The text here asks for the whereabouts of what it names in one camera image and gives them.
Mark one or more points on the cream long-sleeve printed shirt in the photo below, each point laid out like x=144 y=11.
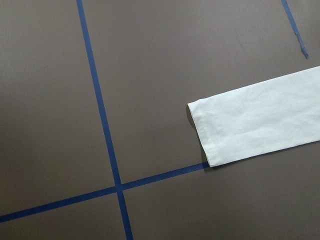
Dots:
x=260 y=118

